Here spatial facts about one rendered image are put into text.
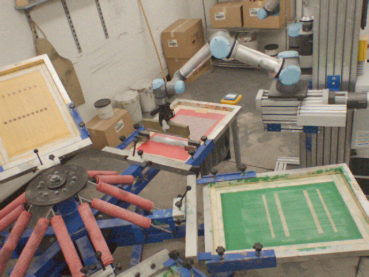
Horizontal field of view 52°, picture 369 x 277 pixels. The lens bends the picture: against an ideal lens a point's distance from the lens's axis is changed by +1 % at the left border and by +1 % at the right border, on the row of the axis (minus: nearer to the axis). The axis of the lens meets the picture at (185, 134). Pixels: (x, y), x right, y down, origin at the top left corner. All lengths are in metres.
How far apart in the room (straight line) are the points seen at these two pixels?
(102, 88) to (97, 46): 0.51
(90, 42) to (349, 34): 3.13
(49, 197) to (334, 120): 1.58
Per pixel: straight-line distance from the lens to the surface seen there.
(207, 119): 2.80
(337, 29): 2.45
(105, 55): 4.91
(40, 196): 1.88
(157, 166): 2.30
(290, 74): 2.19
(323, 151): 2.83
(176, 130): 2.45
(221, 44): 2.13
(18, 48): 4.14
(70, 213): 1.96
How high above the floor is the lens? 2.33
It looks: 31 degrees down
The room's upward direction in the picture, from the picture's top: 11 degrees counter-clockwise
